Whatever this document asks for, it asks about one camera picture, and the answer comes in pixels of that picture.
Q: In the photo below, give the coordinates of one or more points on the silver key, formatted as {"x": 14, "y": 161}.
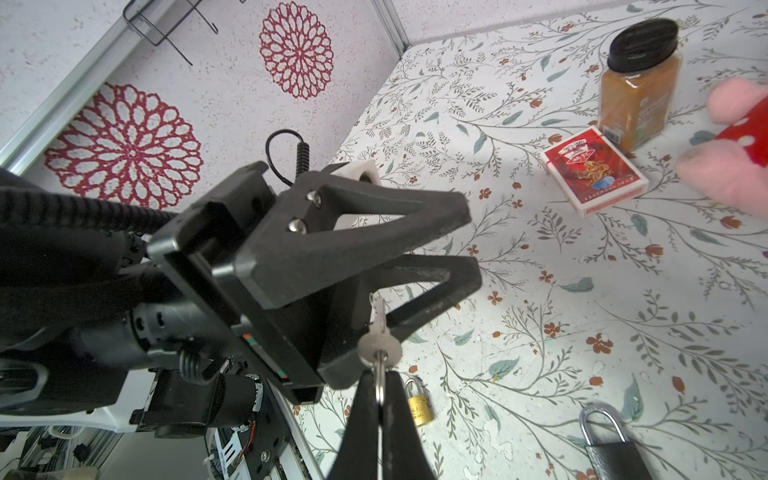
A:
{"x": 378, "y": 348}

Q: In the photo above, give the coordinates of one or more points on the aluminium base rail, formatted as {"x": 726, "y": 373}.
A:
{"x": 271, "y": 446}

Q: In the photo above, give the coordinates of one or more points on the amber spice jar black lid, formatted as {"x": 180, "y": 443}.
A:
{"x": 638, "y": 87}

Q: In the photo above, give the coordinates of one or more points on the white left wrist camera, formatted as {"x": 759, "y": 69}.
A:
{"x": 363, "y": 171}

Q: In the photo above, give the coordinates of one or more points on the red playing card box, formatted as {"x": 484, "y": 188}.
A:
{"x": 592, "y": 172}

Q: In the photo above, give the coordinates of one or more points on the black padlock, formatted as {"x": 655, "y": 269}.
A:
{"x": 618, "y": 460}

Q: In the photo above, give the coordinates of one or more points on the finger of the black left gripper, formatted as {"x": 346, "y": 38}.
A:
{"x": 326, "y": 229}
{"x": 416, "y": 289}

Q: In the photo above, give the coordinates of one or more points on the small brass padlock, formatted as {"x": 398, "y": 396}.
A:
{"x": 419, "y": 402}

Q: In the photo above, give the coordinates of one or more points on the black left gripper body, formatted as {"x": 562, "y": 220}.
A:
{"x": 286, "y": 342}

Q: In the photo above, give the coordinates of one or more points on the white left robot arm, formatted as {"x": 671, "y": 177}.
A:
{"x": 83, "y": 305}

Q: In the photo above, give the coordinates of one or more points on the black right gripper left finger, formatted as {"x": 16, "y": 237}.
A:
{"x": 358, "y": 454}

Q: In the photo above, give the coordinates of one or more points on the black wire wall rack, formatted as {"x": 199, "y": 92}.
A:
{"x": 185, "y": 36}

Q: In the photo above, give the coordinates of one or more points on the pink plush toy red dress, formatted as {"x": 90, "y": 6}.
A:
{"x": 732, "y": 168}

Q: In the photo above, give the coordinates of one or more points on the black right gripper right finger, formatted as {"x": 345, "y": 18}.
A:
{"x": 402, "y": 452}

